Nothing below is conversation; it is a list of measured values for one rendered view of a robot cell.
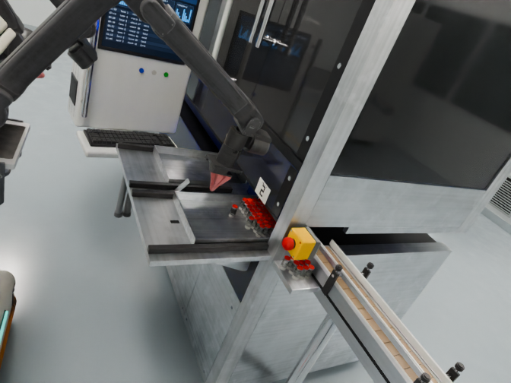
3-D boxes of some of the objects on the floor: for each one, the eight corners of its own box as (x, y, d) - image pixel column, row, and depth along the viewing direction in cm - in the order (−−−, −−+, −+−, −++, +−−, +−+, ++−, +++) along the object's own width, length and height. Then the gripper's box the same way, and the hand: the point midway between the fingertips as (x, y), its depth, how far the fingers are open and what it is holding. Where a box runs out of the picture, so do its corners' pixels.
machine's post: (212, 393, 172) (498, -216, 76) (216, 406, 168) (525, -223, 71) (198, 396, 169) (480, -236, 72) (202, 409, 165) (508, -246, 68)
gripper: (242, 144, 113) (221, 187, 119) (213, 135, 107) (192, 181, 113) (252, 155, 108) (229, 199, 114) (221, 147, 102) (199, 194, 108)
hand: (212, 188), depth 113 cm, fingers closed
